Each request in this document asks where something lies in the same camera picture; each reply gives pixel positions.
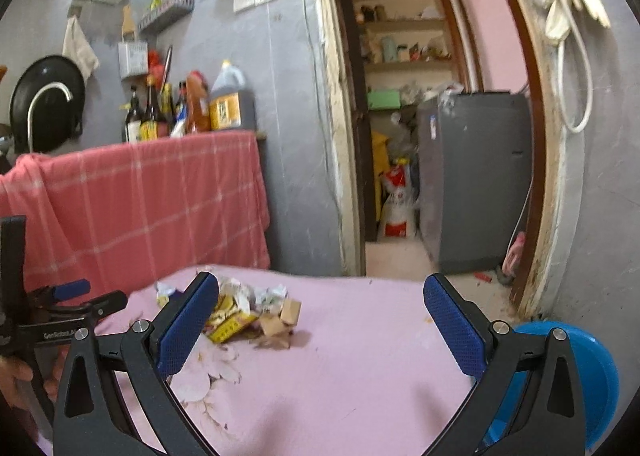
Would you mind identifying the pink checked cloth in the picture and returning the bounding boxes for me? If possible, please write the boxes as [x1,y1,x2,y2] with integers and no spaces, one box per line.
[0,130,272,307]

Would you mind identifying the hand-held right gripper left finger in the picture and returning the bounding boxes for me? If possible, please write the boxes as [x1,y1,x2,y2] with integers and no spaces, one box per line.
[52,272,221,456]

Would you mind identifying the yellow plastic bin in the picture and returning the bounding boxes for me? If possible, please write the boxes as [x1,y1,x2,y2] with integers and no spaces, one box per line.
[371,132,389,217]

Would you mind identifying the small brown cardboard piece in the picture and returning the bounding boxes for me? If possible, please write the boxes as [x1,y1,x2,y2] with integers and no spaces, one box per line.
[279,298,303,327]

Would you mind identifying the orange brown bottle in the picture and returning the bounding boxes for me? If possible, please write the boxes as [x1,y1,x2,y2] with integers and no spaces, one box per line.
[185,70,212,134]

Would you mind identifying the black wok pan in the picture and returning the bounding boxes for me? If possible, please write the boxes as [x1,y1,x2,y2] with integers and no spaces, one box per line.
[9,54,87,154]

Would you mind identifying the green box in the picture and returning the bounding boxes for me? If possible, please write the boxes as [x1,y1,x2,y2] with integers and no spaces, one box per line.
[367,90,402,112]

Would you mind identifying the chrome faucet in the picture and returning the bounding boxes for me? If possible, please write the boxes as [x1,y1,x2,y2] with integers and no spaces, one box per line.
[27,82,74,154]

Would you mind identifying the grey wall shelf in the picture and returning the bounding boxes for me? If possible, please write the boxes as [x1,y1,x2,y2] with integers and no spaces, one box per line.
[139,0,195,34]

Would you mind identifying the person's left hand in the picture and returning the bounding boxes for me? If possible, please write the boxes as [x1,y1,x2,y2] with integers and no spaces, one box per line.
[0,353,66,409]

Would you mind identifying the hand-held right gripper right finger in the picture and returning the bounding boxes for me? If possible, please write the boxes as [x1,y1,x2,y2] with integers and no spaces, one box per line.
[422,273,588,456]

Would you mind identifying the white and red sack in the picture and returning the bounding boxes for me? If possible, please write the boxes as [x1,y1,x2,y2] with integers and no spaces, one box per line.
[377,161,420,241]

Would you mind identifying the white utensil holder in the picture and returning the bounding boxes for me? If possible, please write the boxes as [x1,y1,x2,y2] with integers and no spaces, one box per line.
[118,42,150,81]

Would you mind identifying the white wall cable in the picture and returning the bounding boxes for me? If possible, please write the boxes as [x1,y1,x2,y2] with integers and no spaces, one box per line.
[299,0,342,219]

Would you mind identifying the yellow label sauce bottle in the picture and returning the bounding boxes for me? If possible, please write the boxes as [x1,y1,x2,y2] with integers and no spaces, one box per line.
[141,76,161,141]

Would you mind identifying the light wooden door frame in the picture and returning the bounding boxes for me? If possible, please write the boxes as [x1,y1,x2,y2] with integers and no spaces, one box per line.
[305,0,368,277]

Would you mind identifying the grey refrigerator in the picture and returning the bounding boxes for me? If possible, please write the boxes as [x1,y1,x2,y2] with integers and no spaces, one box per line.
[417,92,534,275]

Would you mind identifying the pink floral blanket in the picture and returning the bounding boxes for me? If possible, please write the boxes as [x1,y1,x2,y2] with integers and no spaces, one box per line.
[37,263,521,456]

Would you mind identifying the red plastic bag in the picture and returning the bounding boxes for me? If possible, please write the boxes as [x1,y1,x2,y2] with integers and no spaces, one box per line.
[149,50,169,86]

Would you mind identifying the blue plastic basin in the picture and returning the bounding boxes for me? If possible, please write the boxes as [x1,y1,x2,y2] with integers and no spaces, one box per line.
[482,321,621,454]

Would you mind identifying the yellow snack packet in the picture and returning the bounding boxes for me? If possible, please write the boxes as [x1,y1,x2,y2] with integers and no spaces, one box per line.
[206,295,261,343]

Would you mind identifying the white towel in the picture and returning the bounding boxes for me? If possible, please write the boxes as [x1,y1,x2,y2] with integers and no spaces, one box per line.
[62,16,101,82]

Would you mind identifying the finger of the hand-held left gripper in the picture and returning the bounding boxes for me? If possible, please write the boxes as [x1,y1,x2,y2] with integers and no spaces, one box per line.
[50,290,129,324]
[30,280,92,311]

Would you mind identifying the dark sauce bottle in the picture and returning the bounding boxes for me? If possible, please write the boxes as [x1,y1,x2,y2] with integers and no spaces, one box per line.
[125,86,144,144]

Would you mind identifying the brown curved door frame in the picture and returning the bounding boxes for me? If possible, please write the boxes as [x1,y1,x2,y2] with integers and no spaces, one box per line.
[477,0,568,321]

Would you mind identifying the pile of paper scraps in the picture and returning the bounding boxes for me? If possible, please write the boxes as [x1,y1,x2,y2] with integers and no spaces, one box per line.
[156,272,303,351]

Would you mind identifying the heap of plastic bags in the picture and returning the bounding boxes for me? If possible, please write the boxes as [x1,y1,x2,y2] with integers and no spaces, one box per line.
[389,80,467,163]

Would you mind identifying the large dark oil jug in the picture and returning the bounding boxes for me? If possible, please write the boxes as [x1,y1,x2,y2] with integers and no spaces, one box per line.
[209,60,257,133]

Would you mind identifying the wooden pantry shelves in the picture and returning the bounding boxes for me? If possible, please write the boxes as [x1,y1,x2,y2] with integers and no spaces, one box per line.
[350,0,466,86]

